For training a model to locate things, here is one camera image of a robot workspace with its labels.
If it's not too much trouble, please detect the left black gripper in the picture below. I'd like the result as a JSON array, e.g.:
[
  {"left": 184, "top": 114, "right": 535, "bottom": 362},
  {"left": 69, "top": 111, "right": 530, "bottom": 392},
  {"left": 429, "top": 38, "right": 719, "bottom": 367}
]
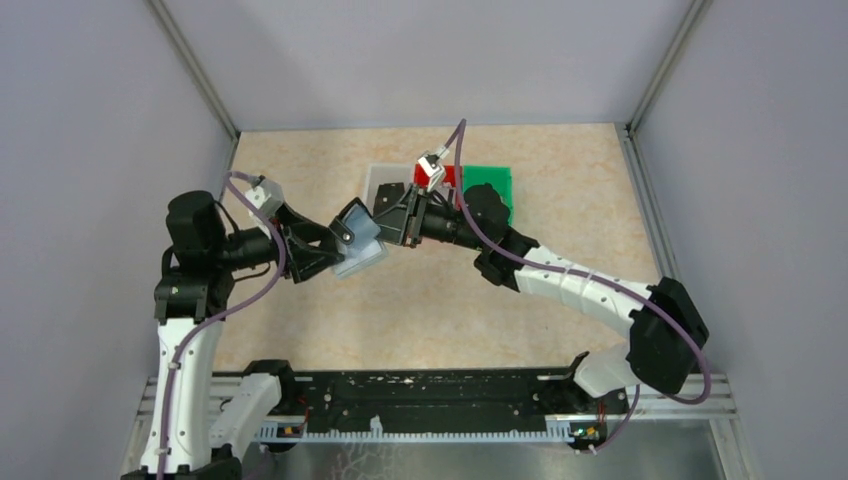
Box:
[{"left": 212, "top": 200, "right": 345, "bottom": 281}]

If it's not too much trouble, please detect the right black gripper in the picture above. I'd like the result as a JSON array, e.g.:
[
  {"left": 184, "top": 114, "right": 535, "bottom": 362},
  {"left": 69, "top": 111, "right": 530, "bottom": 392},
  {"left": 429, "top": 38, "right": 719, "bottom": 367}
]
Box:
[{"left": 357, "top": 184, "right": 486, "bottom": 253}]

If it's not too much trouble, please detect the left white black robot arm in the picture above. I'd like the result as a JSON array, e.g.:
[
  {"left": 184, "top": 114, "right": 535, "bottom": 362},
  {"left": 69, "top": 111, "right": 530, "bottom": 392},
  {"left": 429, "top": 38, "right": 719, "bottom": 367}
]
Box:
[{"left": 125, "top": 187, "right": 343, "bottom": 479}]

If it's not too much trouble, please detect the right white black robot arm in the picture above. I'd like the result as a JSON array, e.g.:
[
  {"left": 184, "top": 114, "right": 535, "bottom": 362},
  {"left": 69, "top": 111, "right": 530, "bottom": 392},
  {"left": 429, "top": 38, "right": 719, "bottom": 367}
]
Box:
[{"left": 374, "top": 182, "right": 709, "bottom": 412}]

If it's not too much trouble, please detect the black card holder in bin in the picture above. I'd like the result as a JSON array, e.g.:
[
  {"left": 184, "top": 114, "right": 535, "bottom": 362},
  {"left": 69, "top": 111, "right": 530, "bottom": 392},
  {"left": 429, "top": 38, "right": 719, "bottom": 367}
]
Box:
[{"left": 375, "top": 182, "right": 407, "bottom": 207}]

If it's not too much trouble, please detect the white plastic bin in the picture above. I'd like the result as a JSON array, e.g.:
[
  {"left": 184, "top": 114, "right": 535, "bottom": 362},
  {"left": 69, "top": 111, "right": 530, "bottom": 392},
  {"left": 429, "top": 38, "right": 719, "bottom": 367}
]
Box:
[{"left": 361, "top": 163, "right": 414, "bottom": 212}]

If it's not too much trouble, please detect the red plastic bin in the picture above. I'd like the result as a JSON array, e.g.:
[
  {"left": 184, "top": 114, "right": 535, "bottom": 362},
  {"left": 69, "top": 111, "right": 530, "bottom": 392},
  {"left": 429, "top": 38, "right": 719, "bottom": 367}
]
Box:
[{"left": 412, "top": 164, "right": 456, "bottom": 200}]

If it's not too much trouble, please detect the green plastic bin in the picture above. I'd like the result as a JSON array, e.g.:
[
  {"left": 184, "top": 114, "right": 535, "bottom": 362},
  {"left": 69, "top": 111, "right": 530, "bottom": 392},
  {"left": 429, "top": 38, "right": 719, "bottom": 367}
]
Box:
[{"left": 462, "top": 165, "right": 514, "bottom": 225}]

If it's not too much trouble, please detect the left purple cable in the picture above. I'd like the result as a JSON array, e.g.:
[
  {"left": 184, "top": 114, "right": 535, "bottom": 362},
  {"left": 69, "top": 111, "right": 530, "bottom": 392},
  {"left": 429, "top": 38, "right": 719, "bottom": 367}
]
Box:
[{"left": 155, "top": 172, "right": 289, "bottom": 480}]

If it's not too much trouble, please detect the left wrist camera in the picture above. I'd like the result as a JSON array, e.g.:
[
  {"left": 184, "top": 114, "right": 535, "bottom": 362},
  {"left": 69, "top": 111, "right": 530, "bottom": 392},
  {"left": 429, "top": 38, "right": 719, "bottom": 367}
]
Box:
[{"left": 244, "top": 176, "right": 285, "bottom": 224}]

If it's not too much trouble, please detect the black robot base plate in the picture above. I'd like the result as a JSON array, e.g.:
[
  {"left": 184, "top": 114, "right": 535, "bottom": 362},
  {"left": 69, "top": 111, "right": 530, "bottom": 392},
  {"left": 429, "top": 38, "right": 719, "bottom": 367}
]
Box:
[{"left": 198, "top": 368, "right": 631, "bottom": 437}]

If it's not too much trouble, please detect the aluminium frame rail right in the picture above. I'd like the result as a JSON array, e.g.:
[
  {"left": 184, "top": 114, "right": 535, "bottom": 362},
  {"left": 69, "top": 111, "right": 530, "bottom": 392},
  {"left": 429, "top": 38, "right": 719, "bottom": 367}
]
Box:
[{"left": 616, "top": 122, "right": 709, "bottom": 372}]

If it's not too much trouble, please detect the aluminium frame rail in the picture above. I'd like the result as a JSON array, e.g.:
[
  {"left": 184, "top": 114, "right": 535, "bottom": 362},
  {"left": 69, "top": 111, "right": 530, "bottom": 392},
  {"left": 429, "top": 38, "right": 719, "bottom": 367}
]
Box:
[
  {"left": 616, "top": 122, "right": 709, "bottom": 372},
  {"left": 144, "top": 0, "right": 240, "bottom": 142}
]

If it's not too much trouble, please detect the aluminium frame rail left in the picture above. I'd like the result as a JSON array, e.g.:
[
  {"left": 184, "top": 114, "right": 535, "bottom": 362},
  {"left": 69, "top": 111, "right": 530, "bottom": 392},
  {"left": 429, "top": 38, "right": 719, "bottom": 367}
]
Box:
[{"left": 144, "top": 0, "right": 240, "bottom": 142}]

